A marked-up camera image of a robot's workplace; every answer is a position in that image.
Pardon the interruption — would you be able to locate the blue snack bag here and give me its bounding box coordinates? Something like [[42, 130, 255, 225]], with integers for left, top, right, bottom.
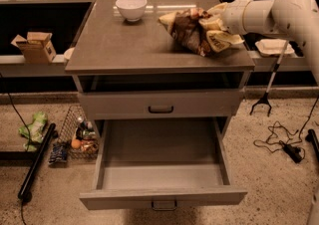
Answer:
[[48, 143, 68, 165]]

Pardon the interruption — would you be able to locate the cardboard box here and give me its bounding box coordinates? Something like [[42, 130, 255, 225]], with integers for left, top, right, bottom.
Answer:
[[11, 32, 56, 64]]

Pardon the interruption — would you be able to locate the brown chip bag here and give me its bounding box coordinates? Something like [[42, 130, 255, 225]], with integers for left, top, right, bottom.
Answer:
[[159, 3, 243, 57]]

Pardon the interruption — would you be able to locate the black tube left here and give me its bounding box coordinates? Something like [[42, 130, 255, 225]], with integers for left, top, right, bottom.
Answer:
[[18, 123, 56, 202]]

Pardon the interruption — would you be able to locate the white ceramic bowl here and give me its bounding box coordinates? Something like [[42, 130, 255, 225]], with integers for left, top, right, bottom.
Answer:
[[116, 0, 148, 22]]

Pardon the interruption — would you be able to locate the black tube right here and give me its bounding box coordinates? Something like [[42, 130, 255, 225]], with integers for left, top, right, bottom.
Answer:
[[305, 129, 319, 162]]

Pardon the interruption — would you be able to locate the closed grey drawer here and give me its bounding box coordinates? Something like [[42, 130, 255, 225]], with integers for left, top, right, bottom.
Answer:
[[78, 90, 243, 120]]

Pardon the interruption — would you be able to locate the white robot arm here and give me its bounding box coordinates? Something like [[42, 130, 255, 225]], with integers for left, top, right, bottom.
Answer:
[[221, 0, 319, 84]]

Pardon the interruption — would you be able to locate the black power adapter with cable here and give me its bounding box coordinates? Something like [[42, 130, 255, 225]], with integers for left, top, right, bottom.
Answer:
[[252, 96, 319, 164]]

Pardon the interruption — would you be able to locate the green snack bag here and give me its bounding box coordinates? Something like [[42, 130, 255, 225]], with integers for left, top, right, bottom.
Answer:
[[18, 112, 48, 152]]

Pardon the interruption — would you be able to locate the grey drawer cabinet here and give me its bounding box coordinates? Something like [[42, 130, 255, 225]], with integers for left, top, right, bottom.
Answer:
[[66, 0, 254, 132]]

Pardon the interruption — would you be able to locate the open grey drawer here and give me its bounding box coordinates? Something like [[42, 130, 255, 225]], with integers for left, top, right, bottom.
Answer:
[[80, 117, 247, 211]]

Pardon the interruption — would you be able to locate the wire basket with groceries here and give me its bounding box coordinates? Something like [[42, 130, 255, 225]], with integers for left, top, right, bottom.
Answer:
[[58, 105, 99, 159]]

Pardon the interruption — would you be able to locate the reacher grabber tool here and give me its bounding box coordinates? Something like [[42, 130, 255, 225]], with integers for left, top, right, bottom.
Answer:
[[249, 41, 289, 115]]

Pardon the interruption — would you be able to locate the black cable left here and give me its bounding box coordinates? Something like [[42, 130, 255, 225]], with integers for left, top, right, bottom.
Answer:
[[0, 73, 33, 147]]

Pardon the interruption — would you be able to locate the white takeout container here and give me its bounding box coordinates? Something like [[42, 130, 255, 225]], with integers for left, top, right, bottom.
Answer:
[[255, 39, 294, 57]]

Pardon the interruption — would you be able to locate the black tube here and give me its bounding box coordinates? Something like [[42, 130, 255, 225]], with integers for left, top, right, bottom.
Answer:
[[18, 123, 56, 202], [305, 129, 319, 162]]

